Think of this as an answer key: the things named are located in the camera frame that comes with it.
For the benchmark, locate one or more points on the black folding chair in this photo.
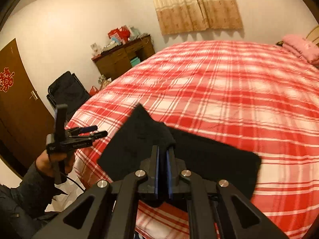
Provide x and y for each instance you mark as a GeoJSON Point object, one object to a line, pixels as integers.
{"type": "Point", "coordinates": [67, 89]}

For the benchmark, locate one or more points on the red plaid bed cover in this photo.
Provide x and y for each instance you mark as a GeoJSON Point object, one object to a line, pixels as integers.
{"type": "Point", "coordinates": [256, 97]}

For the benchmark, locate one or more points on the red gift bag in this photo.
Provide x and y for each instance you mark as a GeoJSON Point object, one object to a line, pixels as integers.
{"type": "Point", "coordinates": [120, 35]}

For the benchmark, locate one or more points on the pink folded blanket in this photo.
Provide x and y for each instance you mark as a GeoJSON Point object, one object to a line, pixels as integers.
{"type": "Point", "coordinates": [301, 47]}

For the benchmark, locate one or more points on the brown wooden desk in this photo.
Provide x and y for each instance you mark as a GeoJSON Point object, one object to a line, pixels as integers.
{"type": "Point", "coordinates": [117, 61]}

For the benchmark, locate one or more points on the beige window curtain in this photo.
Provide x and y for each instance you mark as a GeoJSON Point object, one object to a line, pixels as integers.
{"type": "Point", "coordinates": [181, 16]}

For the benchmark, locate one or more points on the dark jacket left forearm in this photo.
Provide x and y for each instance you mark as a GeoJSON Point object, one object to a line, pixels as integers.
{"type": "Point", "coordinates": [23, 209]}

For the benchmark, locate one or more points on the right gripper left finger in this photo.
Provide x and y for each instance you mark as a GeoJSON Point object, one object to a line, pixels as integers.
{"type": "Point", "coordinates": [108, 210]}

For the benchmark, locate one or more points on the teal box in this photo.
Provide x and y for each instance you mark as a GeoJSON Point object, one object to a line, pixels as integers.
{"type": "Point", "coordinates": [135, 61]}

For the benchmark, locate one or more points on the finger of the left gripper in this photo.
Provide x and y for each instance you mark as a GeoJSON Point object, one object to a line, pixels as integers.
{"type": "Point", "coordinates": [60, 119]}
{"type": "Point", "coordinates": [80, 133]}

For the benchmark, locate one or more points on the red plastic bag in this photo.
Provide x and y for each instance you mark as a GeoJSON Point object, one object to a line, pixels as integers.
{"type": "Point", "coordinates": [94, 90]}

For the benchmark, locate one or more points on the patterned paper bag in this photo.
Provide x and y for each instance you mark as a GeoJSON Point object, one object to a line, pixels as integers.
{"type": "Point", "coordinates": [104, 81]}

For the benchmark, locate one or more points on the person left hand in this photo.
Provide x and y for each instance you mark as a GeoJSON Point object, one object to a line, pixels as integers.
{"type": "Point", "coordinates": [44, 163]}

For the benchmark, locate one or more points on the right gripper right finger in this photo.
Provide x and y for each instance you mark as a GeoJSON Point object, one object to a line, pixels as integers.
{"type": "Point", "coordinates": [215, 209]}

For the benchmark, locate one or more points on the brown wooden door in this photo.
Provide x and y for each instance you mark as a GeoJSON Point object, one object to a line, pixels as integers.
{"type": "Point", "coordinates": [25, 121]}

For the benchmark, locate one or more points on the white greeting card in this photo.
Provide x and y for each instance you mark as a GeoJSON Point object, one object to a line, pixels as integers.
{"type": "Point", "coordinates": [96, 50]}

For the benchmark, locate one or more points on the cream wooden headboard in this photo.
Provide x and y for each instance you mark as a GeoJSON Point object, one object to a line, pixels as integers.
{"type": "Point", "coordinates": [313, 35]}

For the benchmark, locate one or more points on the black pants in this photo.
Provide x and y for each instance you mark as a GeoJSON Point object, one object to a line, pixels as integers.
{"type": "Point", "coordinates": [210, 159]}

